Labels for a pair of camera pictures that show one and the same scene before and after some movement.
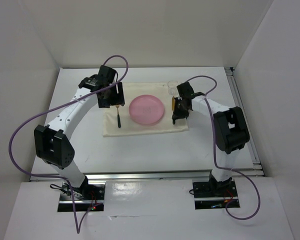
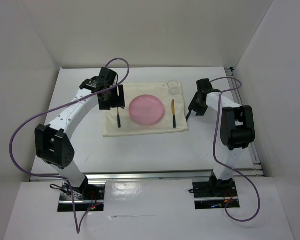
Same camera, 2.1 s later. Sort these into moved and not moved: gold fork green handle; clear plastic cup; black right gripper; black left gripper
Moved: black right gripper
Not moved: gold fork green handle; black left gripper; clear plastic cup
